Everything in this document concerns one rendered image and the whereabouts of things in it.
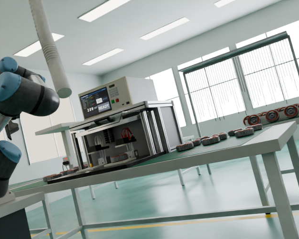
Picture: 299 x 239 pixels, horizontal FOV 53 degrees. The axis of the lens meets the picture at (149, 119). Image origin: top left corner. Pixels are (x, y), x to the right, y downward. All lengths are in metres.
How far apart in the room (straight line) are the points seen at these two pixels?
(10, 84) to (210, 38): 7.64
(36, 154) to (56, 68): 4.33
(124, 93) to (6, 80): 1.06
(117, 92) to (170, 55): 6.89
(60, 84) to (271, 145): 2.46
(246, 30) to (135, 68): 3.42
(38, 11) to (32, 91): 2.78
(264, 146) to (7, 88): 0.99
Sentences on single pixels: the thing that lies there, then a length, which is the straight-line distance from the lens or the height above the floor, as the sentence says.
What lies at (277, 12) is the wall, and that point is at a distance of 8.26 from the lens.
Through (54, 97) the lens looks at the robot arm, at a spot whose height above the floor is 1.10.
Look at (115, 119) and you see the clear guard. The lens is 1.76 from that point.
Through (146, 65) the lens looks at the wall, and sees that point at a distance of 9.23.
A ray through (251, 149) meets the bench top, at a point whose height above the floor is 0.73.
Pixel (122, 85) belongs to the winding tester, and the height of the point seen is 1.27.
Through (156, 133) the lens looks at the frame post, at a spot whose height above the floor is 0.89.
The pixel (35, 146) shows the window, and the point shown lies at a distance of 7.60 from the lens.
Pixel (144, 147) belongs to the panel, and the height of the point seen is 0.82.
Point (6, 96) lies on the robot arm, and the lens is 1.12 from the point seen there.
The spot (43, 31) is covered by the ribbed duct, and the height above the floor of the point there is 2.35.
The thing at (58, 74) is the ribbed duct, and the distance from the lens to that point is 3.42.
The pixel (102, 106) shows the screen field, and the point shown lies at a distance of 2.14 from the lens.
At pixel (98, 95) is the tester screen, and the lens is 2.17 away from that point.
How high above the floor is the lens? 0.87
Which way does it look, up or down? 4 degrees up
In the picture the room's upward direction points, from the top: 14 degrees counter-clockwise
